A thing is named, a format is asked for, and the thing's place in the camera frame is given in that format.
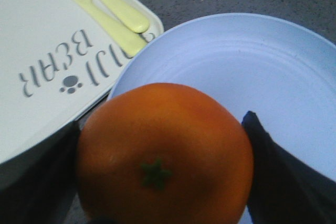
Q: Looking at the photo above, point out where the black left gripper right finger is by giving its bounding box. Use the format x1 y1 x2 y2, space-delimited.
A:
242 111 335 223

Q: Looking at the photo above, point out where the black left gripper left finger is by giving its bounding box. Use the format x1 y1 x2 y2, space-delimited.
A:
1 121 80 223

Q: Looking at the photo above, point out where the light blue round plate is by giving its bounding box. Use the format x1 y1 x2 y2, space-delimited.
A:
107 13 336 224

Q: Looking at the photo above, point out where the orange fruit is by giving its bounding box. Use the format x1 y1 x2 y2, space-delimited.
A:
76 83 254 223

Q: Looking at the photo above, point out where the cream rectangular tray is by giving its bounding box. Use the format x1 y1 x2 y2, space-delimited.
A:
0 0 164 164

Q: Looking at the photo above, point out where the pale yellow plastic knife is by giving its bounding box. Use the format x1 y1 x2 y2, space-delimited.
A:
73 0 146 56

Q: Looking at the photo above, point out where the pale yellow plastic spoon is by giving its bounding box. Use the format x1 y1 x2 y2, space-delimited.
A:
100 0 150 34

